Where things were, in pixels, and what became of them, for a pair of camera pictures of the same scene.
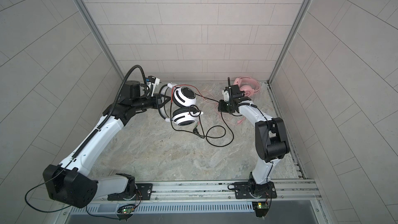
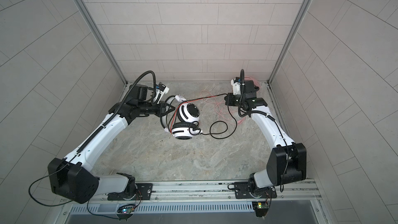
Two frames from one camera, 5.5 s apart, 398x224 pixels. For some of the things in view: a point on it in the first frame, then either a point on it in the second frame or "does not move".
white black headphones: [184, 98] → [188, 115]
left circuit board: [127, 210] does not move
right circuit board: [260, 208] does not move
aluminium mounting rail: [220, 192] does not move
